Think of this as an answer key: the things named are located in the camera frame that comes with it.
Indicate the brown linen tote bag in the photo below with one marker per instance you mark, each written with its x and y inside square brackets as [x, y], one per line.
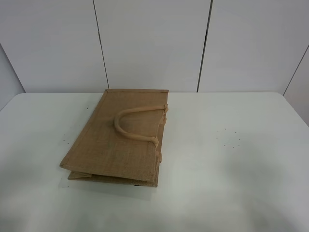
[122, 140]

